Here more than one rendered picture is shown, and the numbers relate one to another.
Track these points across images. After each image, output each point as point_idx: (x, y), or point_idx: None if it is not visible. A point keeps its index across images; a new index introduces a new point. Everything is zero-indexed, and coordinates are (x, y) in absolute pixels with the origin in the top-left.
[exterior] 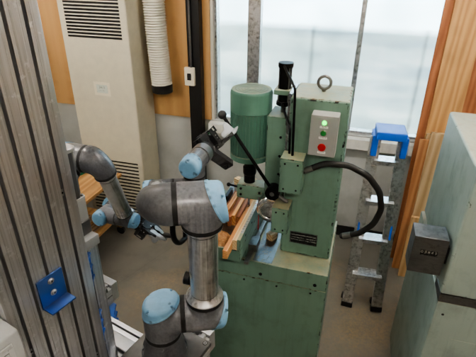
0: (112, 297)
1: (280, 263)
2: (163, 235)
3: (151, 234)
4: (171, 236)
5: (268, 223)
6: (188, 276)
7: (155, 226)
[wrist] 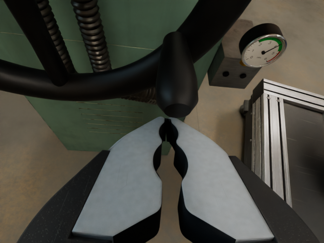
0: None
1: None
2: (195, 104)
3: (279, 200)
4: (245, 8)
5: None
6: (278, 27)
7: (106, 223)
